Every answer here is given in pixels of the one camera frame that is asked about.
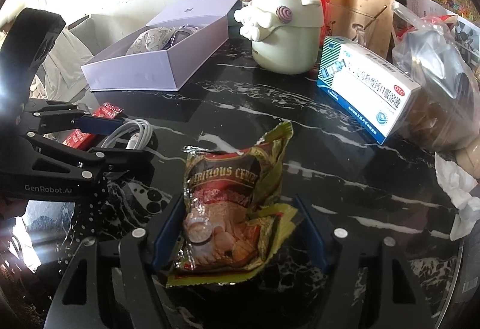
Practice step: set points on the red lidded container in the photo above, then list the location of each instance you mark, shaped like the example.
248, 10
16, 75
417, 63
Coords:
324, 29

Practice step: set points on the brown paper bag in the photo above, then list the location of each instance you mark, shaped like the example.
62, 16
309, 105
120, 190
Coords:
375, 15

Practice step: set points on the white crumpled tissue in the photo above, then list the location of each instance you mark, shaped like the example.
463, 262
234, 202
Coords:
463, 191

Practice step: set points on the white open gift box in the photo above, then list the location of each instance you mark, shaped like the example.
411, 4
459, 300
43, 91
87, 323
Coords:
164, 53

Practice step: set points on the clear plastic bag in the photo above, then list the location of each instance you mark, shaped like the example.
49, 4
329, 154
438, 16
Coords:
444, 114

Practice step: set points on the white astronaut thermos jug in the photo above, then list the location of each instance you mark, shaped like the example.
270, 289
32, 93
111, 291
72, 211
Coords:
284, 34

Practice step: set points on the white garment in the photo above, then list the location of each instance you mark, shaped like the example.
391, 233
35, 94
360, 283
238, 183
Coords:
60, 76

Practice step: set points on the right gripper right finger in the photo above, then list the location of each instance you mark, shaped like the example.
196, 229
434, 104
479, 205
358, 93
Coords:
314, 243

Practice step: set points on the gold cereal packet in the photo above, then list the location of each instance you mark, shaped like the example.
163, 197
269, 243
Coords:
234, 219

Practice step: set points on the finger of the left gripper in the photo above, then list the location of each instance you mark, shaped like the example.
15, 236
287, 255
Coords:
90, 124
123, 160

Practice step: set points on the blue white medicine box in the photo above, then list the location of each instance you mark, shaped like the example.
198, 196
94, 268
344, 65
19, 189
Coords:
375, 92

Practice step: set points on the red snack packet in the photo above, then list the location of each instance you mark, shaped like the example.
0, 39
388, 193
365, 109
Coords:
83, 141

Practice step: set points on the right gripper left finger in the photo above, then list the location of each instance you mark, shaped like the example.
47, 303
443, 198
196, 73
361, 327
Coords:
165, 230

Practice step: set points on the black polka dot hair band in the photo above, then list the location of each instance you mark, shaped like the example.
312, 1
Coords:
123, 202

